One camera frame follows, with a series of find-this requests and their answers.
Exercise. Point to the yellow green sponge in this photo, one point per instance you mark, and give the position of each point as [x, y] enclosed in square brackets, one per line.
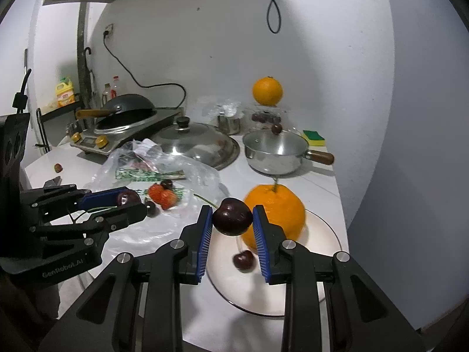
[314, 137]

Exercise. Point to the dark red cherry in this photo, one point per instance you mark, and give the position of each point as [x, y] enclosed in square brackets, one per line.
[153, 209]
[166, 184]
[232, 218]
[243, 261]
[126, 198]

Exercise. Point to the white plate with dark rim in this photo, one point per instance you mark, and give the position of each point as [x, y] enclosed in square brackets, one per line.
[318, 242]

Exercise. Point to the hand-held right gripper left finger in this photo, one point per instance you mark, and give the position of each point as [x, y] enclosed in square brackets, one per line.
[205, 242]

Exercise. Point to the large steel pan lid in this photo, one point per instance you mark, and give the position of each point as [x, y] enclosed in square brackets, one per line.
[205, 146]

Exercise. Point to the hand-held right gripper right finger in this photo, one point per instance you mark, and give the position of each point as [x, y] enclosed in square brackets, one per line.
[261, 242]

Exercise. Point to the row of dark round snacks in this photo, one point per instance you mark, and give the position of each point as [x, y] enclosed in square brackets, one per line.
[265, 117]

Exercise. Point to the yellow detergent bottle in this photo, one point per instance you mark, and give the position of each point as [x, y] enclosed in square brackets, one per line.
[65, 95]

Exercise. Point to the dark oil bottle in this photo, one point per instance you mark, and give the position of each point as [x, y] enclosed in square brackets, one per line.
[106, 95]

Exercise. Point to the red strawberry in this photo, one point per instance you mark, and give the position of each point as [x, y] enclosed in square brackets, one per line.
[155, 192]
[169, 200]

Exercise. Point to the grey refrigerator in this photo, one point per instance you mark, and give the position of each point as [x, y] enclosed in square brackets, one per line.
[403, 154]

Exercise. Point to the large orange with stem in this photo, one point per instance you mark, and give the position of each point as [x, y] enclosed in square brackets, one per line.
[278, 216]

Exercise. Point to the black umbrella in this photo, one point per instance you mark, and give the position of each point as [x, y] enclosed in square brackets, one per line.
[88, 80]

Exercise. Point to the glass saucepan lid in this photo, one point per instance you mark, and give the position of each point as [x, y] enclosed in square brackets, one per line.
[267, 143]

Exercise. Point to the crumpled clear plastic wrap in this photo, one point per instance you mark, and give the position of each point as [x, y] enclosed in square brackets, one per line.
[223, 108]

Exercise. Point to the clear plastic bag green print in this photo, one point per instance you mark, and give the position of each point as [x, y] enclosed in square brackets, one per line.
[198, 176]

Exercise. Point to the black metal rack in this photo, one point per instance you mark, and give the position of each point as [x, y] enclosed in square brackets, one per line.
[55, 112]

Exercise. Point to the steel induction cooker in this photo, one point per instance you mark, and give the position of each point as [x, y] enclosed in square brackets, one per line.
[121, 135]

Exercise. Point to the red cap sauce bottle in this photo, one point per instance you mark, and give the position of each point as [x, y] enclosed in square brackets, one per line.
[115, 88]

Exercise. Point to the steel cup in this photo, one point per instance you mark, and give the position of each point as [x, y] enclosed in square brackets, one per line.
[229, 124]

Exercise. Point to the small strawberry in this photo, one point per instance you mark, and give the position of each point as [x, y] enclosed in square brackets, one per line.
[58, 168]

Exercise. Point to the glass seasoning shaker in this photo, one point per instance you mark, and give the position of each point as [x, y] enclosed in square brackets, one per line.
[72, 128]

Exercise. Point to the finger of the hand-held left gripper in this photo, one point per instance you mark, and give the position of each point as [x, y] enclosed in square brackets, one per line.
[124, 214]
[99, 198]

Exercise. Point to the small round orange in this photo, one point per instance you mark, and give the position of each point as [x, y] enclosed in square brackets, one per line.
[267, 91]

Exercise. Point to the small white wall socket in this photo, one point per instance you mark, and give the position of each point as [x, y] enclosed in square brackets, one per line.
[109, 29]

